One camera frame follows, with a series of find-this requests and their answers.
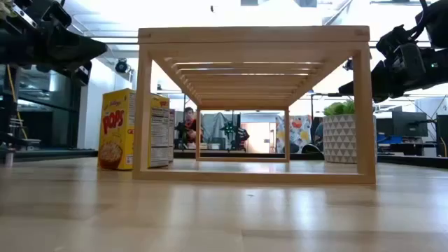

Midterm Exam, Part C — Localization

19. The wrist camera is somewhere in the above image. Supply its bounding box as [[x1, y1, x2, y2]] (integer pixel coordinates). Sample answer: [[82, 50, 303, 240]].
[[375, 24, 410, 59], [20, 0, 73, 29]]

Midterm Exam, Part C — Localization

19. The grey hanging cloth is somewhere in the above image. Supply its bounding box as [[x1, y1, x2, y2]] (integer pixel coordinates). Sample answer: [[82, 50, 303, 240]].
[[201, 111, 241, 144]]

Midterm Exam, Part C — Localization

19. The black upright panel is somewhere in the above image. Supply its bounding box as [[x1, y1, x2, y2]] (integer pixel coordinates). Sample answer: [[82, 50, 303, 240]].
[[435, 114, 448, 158]]

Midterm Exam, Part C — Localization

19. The floral patterned cloth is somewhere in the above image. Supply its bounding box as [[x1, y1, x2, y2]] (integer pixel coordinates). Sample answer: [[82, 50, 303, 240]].
[[275, 114, 313, 154]]

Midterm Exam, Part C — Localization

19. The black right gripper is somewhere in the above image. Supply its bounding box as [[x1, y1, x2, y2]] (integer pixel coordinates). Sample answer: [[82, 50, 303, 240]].
[[337, 41, 430, 104]]

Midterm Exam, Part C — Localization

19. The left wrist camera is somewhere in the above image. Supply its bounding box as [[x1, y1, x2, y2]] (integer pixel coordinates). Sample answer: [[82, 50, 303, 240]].
[[20, 0, 73, 29]]

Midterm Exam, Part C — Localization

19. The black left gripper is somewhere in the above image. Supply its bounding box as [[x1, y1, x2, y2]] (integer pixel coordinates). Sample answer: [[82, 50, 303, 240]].
[[0, 20, 109, 87]]

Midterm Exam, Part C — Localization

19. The black computer monitor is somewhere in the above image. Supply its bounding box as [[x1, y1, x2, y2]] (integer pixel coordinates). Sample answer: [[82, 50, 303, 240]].
[[391, 111, 429, 138], [376, 118, 393, 137]]

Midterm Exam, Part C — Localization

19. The purple Raisin Bran cereal box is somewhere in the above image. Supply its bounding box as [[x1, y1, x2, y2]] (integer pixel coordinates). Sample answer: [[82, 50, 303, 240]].
[[169, 108, 176, 163]]

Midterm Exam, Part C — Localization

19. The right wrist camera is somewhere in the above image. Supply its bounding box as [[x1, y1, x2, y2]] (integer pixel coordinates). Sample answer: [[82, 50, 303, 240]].
[[375, 24, 410, 59]]

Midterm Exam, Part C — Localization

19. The black framed glass partition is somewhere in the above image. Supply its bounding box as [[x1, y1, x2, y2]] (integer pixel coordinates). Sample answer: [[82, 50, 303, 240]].
[[0, 64, 92, 151]]

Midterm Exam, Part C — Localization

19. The blue box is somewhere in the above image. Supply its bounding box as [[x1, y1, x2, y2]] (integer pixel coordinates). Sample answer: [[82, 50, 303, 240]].
[[377, 135, 403, 145]]

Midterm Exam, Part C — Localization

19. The succulent in patterned white pot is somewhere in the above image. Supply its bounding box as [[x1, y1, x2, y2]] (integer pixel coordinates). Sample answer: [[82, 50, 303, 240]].
[[321, 99, 358, 165]]

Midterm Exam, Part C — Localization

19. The white cabinet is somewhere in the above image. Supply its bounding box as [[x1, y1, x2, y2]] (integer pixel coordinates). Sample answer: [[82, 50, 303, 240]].
[[414, 97, 448, 118]]

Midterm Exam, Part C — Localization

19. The person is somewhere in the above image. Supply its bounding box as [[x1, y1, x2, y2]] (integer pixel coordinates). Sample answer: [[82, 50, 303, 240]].
[[314, 121, 325, 148], [182, 106, 204, 145]]

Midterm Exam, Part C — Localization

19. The light wooden slatted shelf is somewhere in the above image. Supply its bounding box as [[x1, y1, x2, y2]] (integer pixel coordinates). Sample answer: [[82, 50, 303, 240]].
[[132, 24, 378, 186]]

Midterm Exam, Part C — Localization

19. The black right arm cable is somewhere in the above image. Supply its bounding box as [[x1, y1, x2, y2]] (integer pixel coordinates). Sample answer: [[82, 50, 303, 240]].
[[405, 0, 433, 41]]

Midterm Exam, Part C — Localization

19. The black metal table frame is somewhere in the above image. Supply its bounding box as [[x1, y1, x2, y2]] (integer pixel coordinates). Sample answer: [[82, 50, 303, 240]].
[[0, 148, 448, 169]]

